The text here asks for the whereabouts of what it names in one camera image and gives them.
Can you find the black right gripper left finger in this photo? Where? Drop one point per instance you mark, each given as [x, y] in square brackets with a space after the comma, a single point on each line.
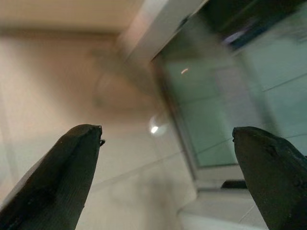
[60, 179]

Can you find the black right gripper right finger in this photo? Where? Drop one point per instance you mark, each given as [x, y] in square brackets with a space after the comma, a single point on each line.
[275, 179]

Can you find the green glass sliding door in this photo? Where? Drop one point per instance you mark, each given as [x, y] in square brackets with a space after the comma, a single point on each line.
[216, 107]

